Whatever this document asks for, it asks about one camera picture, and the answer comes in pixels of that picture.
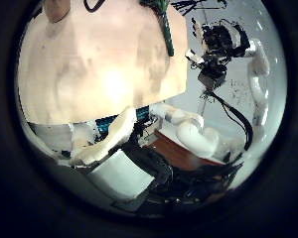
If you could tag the mixed flower bouquet green stem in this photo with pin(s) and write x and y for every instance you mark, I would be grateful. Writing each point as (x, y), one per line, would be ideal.
(167, 33)

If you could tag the brown wooden door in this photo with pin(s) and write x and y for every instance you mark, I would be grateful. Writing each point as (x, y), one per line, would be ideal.
(178, 152)

